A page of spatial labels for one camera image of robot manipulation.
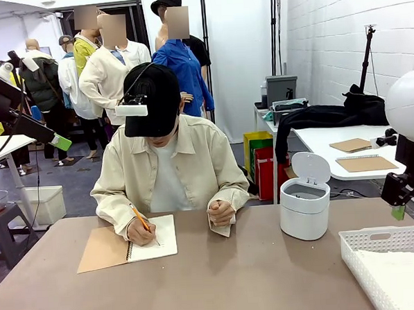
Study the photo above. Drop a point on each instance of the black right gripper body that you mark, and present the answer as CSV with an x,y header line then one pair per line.
x,y
412,156

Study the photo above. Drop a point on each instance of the yellow pencil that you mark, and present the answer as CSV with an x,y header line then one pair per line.
x,y
137,214

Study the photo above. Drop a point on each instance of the spiral notebook brown cover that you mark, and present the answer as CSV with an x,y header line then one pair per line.
x,y
104,247

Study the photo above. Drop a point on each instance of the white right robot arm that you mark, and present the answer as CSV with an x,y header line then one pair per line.
x,y
407,106

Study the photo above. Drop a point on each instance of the person's right forearm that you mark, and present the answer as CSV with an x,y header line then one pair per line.
x,y
112,210

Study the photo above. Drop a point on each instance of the person's left forearm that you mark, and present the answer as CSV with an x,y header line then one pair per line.
x,y
239,202

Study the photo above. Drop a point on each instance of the person's right hand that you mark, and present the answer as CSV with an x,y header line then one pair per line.
x,y
141,233

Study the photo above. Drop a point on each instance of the person's left hand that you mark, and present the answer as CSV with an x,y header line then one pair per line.
x,y
221,213

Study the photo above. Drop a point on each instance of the white desk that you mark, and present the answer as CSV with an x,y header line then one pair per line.
x,y
1,143

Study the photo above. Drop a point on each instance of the mannequin in dark jacket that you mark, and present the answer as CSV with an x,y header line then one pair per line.
x,y
40,91

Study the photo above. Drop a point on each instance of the mannequin with cap white shirt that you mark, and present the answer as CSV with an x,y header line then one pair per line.
x,y
71,89

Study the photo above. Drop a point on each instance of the small brown notebook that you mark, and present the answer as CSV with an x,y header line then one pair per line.
x,y
352,145

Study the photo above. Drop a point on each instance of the white floor storage bin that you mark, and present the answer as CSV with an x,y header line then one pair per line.
x,y
51,205

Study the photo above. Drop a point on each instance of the mannequin in cream jacket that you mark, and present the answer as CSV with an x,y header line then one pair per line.
x,y
99,80

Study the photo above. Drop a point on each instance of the white paper stack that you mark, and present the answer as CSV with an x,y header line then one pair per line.
x,y
401,276

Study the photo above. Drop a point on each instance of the white perforated plastic basket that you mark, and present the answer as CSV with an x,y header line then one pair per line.
x,y
358,268

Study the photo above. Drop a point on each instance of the mannequin in yellow-green shirt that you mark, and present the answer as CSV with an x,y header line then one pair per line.
x,y
83,54

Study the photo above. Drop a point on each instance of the black cloth pile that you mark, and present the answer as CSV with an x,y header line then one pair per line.
x,y
330,115

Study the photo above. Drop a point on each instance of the white rounded side table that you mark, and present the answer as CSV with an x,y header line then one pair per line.
x,y
317,139

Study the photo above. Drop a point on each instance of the white desktop trash bin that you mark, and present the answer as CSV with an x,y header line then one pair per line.
x,y
304,216

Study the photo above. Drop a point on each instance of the grey plastic stool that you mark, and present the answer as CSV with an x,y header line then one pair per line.
x,y
5,221

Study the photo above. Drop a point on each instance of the black slim tripod stand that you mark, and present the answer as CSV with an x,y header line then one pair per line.
x,y
367,63

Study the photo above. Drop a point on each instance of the black baseball cap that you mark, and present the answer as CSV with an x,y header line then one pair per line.
x,y
155,102

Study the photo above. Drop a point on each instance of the grey tray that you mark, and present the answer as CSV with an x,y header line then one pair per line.
x,y
289,105

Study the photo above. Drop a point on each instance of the red shopping bag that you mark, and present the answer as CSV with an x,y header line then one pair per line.
x,y
265,172

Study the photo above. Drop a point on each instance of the grey box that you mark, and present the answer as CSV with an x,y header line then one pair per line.
x,y
281,88

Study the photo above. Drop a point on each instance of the green yellow shopping bag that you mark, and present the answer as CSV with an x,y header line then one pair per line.
x,y
258,140

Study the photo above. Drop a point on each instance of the white narrow table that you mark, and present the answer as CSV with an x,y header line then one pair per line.
x,y
264,124

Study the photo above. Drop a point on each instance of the teal cloth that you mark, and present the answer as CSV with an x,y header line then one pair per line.
x,y
268,116

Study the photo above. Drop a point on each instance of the person in cream shirt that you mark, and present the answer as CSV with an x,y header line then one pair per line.
x,y
193,162

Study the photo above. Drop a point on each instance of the mannequin in blue shirt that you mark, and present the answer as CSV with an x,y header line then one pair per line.
x,y
189,72

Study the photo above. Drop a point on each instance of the mannequin in black shirt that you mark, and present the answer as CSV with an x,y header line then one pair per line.
x,y
200,51

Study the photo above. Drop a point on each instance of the black bucket hat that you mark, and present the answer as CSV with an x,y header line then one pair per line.
x,y
166,1

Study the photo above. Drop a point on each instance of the black light stand pole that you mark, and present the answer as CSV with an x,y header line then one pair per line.
x,y
205,23
275,26

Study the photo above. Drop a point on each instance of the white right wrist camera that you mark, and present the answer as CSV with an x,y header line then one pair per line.
x,y
385,140

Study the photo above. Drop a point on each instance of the white head-mounted camera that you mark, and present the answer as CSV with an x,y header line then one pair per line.
x,y
131,110

